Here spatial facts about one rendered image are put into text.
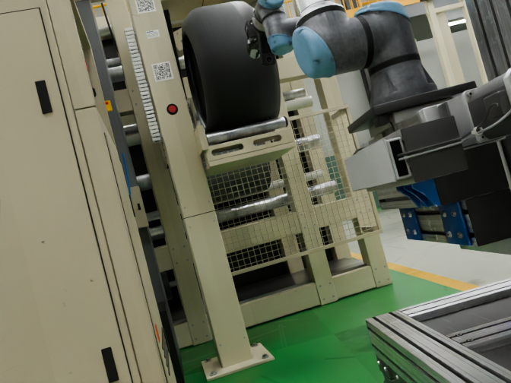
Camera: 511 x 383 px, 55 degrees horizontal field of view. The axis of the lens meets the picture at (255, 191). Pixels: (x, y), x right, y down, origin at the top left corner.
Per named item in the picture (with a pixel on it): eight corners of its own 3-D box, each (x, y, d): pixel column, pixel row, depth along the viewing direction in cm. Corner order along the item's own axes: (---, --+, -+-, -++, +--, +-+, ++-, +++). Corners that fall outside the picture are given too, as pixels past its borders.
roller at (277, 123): (203, 134, 190) (201, 134, 195) (205, 145, 191) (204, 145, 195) (287, 115, 198) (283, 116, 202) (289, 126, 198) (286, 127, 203)
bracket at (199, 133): (202, 150, 186) (195, 125, 187) (195, 166, 225) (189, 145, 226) (211, 148, 187) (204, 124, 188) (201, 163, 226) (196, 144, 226)
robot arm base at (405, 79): (451, 88, 104) (439, 44, 104) (384, 105, 103) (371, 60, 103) (423, 105, 119) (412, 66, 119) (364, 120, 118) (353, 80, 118)
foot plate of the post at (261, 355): (207, 381, 183) (206, 376, 183) (201, 363, 209) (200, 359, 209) (274, 359, 189) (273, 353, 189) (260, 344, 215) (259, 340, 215)
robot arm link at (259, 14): (264, 9, 141) (256, -17, 143) (258, 30, 152) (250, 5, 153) (290, 4, 143) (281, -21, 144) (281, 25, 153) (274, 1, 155)
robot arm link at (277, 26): (309, 39, 143) (299, 6, 145) (273, 46, 141) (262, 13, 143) (303, 52, 151) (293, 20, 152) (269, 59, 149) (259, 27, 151)
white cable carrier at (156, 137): (152, 141, 195) (123, 28, 198) (152, 144, 200) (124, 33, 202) (163, 138, 196) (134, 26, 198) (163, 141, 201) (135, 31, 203)
